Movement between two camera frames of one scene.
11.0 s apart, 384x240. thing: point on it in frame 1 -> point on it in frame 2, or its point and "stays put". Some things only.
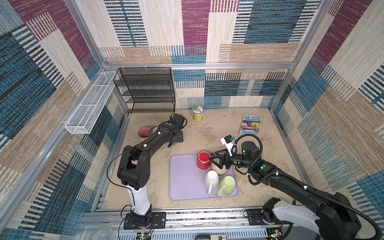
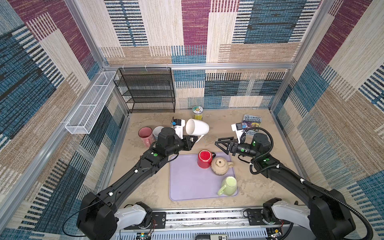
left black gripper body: (180, 138) -> (183, 144)
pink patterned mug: (144, 132) stays put
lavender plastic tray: (187, 180) stays put
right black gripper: (221, 157) -> (233, 145)
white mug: (211, 180) -> (196, 127)
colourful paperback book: (250, 124) stays put
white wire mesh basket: (85, 118) stays put
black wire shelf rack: (147, 89) stays put
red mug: (203, 161) stays put
